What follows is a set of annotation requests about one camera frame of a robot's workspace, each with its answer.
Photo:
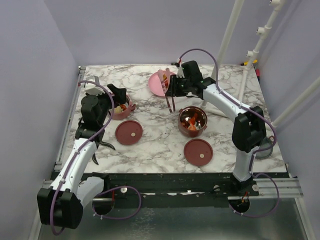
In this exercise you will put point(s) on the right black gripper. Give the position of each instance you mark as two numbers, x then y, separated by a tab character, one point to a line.
173	90

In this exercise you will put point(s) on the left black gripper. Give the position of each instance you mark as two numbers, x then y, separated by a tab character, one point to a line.
119	97

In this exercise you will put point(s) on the white steamed bun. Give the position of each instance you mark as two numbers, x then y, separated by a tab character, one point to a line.
118	110

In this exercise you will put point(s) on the pink food tongs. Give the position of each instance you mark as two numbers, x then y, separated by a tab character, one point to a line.
164	77

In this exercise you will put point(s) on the dark red steel lunch pot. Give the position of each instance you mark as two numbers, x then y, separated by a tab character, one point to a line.
195	115

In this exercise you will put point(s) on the pink food plate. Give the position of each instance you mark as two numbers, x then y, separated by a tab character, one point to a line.
155	85

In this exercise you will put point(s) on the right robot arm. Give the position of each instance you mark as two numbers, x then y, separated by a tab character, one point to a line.
248	122

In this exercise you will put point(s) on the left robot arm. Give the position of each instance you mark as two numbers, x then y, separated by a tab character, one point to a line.
63	202

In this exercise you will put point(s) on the pink steel lunch pot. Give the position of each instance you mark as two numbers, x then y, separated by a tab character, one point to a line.
130	107

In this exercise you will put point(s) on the red sausage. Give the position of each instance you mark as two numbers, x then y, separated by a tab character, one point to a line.
123	107

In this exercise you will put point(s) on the dark pink round lid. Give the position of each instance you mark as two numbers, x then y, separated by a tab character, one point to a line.
128	132

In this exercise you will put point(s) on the black pliers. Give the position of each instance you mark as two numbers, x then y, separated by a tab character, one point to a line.
102	150

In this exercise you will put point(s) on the red white shrimp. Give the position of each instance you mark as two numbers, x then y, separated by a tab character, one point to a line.
192	126

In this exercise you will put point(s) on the transparent grey pot lid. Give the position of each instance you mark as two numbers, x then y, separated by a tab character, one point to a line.
265	149

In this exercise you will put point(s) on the aluminium table edge rail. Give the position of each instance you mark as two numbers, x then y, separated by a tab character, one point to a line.
69	120

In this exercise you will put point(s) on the white pipe frame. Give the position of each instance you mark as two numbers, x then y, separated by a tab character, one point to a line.
263	33

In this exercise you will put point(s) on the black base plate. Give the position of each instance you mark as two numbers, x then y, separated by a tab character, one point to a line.
175	190

